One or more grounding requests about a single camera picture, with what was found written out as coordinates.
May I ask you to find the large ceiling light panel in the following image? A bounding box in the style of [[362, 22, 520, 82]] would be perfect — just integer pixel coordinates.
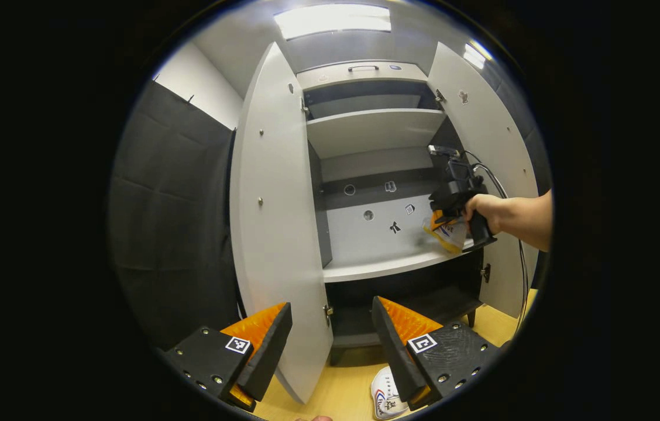
[[273, 5, 392, 40]]

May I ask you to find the white shoe with yellow sole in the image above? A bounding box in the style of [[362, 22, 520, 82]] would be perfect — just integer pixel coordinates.
[[370, 365, 410, 420], [422, 213, 472, 254]]

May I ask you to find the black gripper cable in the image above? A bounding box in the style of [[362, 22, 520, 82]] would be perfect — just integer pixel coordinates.
[[463, 151, 531, 337]]

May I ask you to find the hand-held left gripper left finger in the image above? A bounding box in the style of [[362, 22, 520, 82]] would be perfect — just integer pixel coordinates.
[[163, 302, 294, 413]]

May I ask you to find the white grey shoe cabinet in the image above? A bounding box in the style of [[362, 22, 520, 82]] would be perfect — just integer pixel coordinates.
[[295, 60, 486, 366]]

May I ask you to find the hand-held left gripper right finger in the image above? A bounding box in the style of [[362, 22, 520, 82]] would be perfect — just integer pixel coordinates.
[[371, 295, 503, 410]]

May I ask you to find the small ceiling light panel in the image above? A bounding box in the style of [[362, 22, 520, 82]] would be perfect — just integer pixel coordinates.
[[463, 41, 491, 70]]

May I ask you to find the grey cabinet drawer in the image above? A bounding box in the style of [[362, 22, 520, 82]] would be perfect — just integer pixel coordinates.
[[296, 61, 429, 91]]

